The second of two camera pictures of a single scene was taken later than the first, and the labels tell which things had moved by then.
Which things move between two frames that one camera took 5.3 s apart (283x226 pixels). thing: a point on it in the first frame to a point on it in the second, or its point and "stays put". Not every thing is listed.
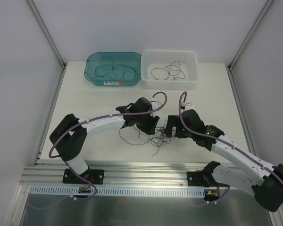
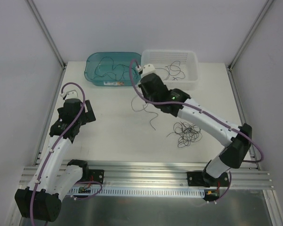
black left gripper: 150,124 to 90,111
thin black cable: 174,70 stays put
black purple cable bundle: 158,137 to 188,133
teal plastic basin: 113,68 stays put
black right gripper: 173,127 to 150,80
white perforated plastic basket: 169,69 stays put
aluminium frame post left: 46,32 stays put
